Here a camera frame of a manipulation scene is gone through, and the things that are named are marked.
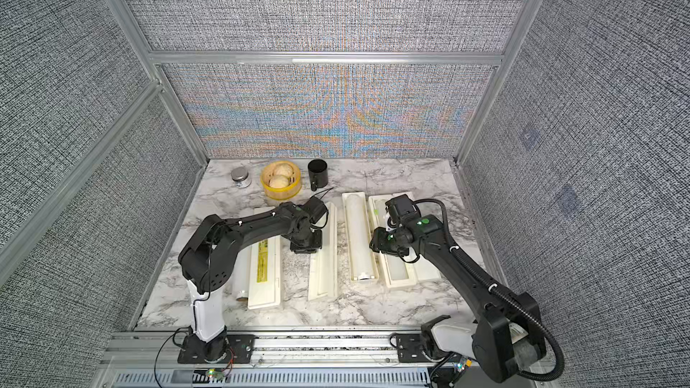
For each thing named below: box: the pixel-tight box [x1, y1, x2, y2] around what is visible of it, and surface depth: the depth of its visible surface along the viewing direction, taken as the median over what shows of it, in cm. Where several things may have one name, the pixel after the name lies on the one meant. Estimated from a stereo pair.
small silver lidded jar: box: [230, 167, 252, 189], surface depth 110 cm
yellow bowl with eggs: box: [260, 159, 302, 202], surface depth 109 cm
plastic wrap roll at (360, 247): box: [346, 194, 376, 280], surface depth 92 cm
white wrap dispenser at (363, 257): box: [342, 192, 381, 283], surface depth 91 cm
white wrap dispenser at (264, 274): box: [247, 235, 283, 310], surface depth 79 cm
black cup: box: [307, 158, 328, 192], surface depth 108 cm
